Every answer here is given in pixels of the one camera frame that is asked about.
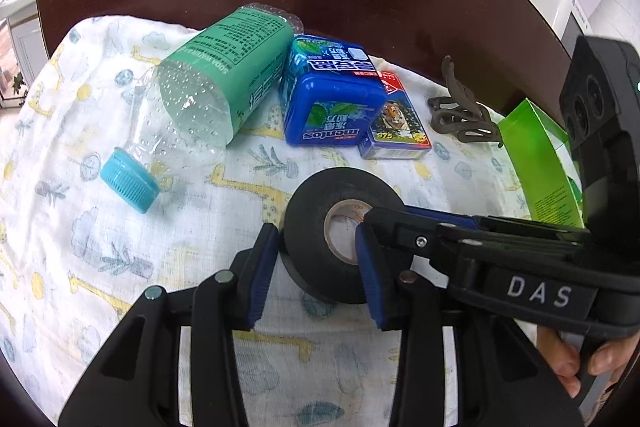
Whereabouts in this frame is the black electrical tape roll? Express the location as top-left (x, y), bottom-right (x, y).
top-left (281, 167), bottom-right (405, 305)

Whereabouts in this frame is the person's right hand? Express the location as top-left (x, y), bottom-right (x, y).
top-left (536, 326), bottom-right (639, 398)

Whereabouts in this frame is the tiger playing card box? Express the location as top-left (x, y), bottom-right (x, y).
top-left (358, 70), bottom-right (432, 160)

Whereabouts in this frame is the brown hair claw clip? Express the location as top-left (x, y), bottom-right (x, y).
top-left (427, 55), bottom-right (504, 147)

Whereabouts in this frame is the green white storage box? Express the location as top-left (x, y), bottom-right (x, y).
top-left (499, 100), bottom-right (584, 228)

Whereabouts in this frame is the giraffe print white cloth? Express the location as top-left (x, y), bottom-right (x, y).
top-left (0, 13), bottom-right (586, 427)

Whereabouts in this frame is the blue mentos gum box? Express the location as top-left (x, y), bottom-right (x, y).
top-left (279, 35), bottom-right (386, 147)

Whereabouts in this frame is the green label plastic bottle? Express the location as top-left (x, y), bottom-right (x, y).
top-left (100, 3), bottom-right (304, 213)

